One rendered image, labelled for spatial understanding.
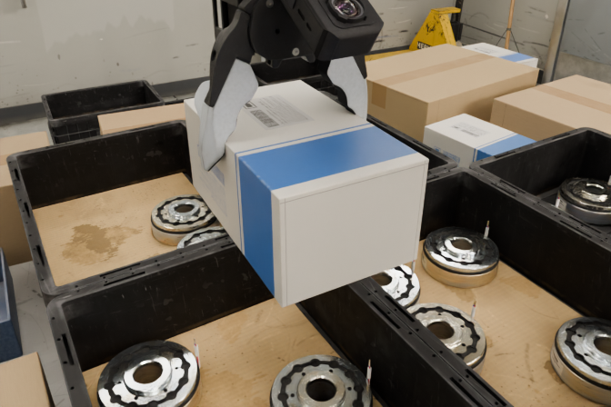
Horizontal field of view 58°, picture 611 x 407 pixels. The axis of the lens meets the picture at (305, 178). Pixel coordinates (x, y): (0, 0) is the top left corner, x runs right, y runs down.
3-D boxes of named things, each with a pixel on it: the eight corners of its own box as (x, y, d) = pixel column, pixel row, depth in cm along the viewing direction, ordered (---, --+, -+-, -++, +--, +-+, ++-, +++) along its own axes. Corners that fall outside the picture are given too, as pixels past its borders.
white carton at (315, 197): (416, 259, 44) (429, 158, 39) (282, 308, 39) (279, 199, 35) (300, 159, 59) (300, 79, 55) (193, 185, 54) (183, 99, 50)
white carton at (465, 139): (539, 188, 106) (549, 145, 102) (500, 207, 100) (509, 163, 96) (458, 151, 120) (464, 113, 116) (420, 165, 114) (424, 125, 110)
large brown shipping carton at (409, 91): (438, 108, 168) (446, 43, 158) (524, 142, 146) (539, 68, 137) (336, 140, 147) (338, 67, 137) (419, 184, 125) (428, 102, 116)
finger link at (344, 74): (355, 96, 53) (307, 24, 48) (391, 116, 49) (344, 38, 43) (332, 118, 53) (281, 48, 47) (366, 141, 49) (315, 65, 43)
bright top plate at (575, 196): (638, 196, 90) (639, 193, 90) (608, 217, 85) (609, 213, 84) (579, 173, 97) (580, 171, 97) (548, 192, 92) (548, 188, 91)
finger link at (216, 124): (189, 148, 47) (241, 54, 46) (213, 177, 43) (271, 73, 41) (157, 135, 45) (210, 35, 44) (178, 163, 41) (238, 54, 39)
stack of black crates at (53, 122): (159, 174, 247) (145, 78, 226) (179, 205, 224) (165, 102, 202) (65, 196, 230) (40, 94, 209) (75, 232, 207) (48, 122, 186)
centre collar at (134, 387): (180, 381, 56) (179, 376, 56) (133, 403, 54) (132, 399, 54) (162, 351, 60) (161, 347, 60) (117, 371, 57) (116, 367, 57)
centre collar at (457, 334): (471, 337, 62) (472, 332, 61) (440, 355, 59) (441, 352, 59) (439, 312, 65) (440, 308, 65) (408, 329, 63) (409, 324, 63)
